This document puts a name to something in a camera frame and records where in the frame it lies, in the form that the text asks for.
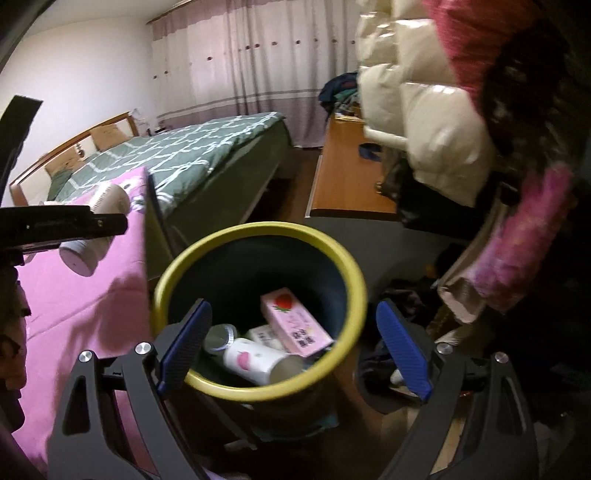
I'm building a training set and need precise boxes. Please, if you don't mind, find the small green white jar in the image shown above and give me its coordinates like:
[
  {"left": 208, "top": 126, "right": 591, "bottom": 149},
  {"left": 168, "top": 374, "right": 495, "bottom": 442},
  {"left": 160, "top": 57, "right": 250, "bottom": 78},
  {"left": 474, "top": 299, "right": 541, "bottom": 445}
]
[{"left": 202, "top": 324, "right": 238, "bottom": 356}]

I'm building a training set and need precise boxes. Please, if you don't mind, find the cream puffer jacket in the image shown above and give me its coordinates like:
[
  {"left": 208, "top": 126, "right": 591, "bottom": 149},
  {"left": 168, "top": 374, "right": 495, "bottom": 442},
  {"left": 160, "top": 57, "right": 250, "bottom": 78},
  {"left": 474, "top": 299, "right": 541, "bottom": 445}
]
[{"left": 356, "top": 1, "right": 494, "bottom": 207}]

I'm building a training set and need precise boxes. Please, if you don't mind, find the dark clothes pile on desk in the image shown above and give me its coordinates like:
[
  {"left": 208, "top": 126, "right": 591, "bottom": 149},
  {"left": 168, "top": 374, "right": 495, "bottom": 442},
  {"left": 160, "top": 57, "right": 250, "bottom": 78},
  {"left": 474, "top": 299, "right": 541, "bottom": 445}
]
[{"left": 318, "top": 72, "right": 358, "bottom": 116}]

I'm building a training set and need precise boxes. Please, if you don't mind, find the left hand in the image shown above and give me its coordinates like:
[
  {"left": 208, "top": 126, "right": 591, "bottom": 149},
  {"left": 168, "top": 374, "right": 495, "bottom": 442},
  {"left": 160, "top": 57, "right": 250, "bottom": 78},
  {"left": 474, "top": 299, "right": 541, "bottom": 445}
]
[{"left": 1, "top": 265, "right": 31, "bottom": 433}]

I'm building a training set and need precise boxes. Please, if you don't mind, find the white round bowl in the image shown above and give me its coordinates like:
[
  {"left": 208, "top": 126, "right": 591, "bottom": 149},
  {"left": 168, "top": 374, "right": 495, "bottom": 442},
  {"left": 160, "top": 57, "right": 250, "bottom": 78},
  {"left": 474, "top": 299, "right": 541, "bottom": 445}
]
[{"left": 222, "top": 338, "right": 304, "bottom": 386}]

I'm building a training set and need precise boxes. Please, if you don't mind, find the pink floral tablecloth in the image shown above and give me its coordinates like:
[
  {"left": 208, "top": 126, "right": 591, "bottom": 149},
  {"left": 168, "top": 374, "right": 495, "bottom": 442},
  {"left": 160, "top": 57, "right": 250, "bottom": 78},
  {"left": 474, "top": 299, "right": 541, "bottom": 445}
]
[{"left": 14, "top": 167, "right": 151, "bottom": 472}]

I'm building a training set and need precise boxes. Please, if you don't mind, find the pink fuzzy sleeve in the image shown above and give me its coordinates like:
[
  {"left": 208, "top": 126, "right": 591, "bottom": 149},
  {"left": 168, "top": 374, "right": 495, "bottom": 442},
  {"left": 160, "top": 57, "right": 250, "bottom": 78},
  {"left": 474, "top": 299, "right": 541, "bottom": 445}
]
[{"left": 467, "top": 162, "right": 574, "bottom": 312}]

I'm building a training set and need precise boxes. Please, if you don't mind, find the wooden headboard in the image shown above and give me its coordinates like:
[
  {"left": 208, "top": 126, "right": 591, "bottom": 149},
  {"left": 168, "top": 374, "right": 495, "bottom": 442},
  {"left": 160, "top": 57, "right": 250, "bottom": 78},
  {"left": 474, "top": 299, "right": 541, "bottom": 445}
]
[{"left": 8, "top": 112, "right": 139, "bottom": 206}]

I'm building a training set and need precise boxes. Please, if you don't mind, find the bed with green quilt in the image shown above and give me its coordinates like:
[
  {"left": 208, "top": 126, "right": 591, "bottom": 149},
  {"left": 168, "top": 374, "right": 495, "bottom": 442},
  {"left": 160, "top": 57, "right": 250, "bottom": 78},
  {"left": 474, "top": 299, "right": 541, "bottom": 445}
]
[{"left": 45, "top": 111, "right": 293, "bottom": 241}]

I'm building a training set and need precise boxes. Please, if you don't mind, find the wooden desk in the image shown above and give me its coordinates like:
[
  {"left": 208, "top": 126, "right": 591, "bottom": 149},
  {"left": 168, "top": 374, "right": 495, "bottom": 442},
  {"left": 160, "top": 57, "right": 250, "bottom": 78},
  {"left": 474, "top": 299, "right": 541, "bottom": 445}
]
[{"left": 307, "top": 118, "right": 398, "bottom": 221}]

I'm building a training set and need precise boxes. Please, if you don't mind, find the white pill bottle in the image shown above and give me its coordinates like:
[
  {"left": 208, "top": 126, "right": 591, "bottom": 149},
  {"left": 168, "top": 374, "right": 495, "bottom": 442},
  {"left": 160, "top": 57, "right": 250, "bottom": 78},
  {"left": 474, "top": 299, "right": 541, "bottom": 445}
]
[{"left": 58, "top": 237, "right": 113, "bottom": 277}]

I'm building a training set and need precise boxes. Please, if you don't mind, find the pink strawberry milk carton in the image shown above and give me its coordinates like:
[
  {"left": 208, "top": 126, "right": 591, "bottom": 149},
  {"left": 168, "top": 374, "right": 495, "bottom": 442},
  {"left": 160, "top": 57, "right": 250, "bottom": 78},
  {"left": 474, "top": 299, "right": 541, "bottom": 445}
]
[{"left": 260, "top": 288, "right": 334, "bottom": 358}]

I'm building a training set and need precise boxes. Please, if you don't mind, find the white paper cup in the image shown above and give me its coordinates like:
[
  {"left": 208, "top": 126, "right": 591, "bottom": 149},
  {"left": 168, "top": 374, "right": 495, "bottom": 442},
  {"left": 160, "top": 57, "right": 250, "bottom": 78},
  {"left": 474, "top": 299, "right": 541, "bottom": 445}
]
[{"left": 88, "top": 182, "right": 130, "bottom": 215}]

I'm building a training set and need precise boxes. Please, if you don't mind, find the green paper packet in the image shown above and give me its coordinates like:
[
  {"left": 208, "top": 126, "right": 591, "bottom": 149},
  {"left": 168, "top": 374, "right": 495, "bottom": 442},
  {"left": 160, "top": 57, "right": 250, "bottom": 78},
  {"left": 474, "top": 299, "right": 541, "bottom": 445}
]
[{"left": 245, "top": 325, "right": 288, "bottom": 353}]

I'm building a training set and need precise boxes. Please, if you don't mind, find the red jacket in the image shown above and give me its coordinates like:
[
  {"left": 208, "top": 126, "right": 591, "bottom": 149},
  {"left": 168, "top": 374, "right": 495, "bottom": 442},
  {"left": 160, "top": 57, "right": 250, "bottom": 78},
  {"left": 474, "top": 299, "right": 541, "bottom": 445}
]
[{"left": 423, "top": 0, "right": 540, "bottom": 113}]

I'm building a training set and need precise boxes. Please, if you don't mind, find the pink white curtain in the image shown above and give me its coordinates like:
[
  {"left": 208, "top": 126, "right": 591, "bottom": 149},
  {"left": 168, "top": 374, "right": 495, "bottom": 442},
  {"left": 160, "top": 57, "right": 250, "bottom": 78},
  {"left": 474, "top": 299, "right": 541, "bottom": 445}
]
[{"left": 149, "top": 1, "right": 360, "bottom": 148}]

